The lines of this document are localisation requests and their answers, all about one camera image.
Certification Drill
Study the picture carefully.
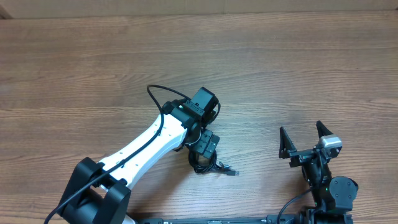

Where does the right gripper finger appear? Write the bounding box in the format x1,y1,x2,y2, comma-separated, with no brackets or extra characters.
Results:
316,120,333,138
279,126,297,159

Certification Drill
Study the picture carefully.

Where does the black cable bundle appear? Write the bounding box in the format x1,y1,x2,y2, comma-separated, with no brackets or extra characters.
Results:
188,149,240,177

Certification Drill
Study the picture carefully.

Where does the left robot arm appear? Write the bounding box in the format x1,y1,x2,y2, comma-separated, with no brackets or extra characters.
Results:
45,87,221,223

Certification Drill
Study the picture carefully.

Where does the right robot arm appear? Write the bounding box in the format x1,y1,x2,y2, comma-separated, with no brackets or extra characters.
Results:
276,121,359,224

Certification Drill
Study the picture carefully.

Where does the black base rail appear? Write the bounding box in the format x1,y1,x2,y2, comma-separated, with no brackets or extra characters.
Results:
135,215,296,224

